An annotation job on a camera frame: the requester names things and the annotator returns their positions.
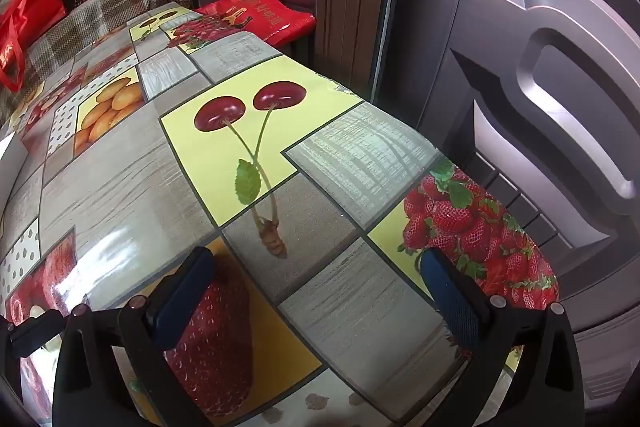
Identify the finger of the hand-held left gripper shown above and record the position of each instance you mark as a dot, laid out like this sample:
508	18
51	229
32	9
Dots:
37	334

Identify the red printed flat bag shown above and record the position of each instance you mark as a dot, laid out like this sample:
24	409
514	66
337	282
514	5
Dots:
260	14

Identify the fruit print tablecloth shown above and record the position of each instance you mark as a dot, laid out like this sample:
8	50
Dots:
125	187

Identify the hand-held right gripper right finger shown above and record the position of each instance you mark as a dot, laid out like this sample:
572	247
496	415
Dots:
452	297

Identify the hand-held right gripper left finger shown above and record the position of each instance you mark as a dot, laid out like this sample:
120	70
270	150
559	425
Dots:
180	302

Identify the plaid blanket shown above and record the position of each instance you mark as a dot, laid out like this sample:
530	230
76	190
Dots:
85	22

